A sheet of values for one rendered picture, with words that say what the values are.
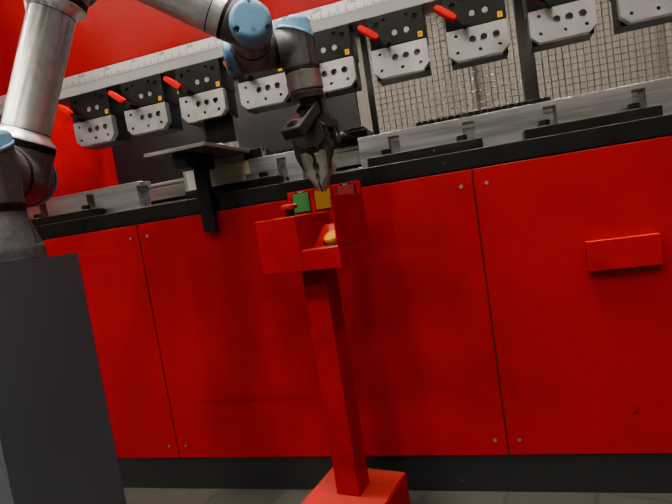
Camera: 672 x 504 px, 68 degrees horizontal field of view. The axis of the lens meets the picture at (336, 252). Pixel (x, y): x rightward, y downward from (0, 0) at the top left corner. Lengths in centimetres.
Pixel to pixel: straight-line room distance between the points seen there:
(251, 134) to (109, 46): 63
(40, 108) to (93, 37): 77
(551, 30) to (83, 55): 139
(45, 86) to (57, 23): 12
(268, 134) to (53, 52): 111
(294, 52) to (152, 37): 73
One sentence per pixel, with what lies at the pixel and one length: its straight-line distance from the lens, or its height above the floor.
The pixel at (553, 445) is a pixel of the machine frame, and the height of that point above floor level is 12.
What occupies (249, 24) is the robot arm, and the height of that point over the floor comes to 112.
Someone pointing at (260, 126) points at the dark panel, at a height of 116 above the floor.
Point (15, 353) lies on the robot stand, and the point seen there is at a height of 63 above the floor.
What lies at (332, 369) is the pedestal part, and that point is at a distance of 117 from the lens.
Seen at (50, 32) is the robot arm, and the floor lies 119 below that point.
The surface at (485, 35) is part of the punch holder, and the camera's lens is 145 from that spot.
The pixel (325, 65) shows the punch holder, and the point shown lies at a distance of 148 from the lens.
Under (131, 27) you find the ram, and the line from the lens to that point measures 180.
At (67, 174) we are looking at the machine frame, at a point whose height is 109.
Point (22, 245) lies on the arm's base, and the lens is 98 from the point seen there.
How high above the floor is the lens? 78
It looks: 5 degrees down
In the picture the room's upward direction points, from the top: 9 degrees counter-clockwise
